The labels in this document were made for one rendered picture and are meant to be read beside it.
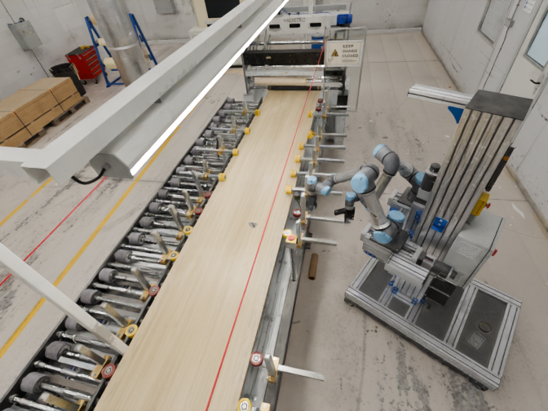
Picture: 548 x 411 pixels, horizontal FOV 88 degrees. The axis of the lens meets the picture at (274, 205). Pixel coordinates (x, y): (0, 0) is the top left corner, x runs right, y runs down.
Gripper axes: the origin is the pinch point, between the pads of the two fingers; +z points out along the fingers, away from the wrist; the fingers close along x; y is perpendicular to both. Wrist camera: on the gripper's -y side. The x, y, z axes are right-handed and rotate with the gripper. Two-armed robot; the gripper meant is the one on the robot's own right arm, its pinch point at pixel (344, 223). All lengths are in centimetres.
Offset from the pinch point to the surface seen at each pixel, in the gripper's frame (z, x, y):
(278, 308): 21, -79, -45
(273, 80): -26, 251, -120
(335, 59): -56, 247, -30
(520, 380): 83, -74, 149
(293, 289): 13, -65, -34
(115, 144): -155, -121, -68
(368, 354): 83, -78, 32
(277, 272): 21, -48, -52
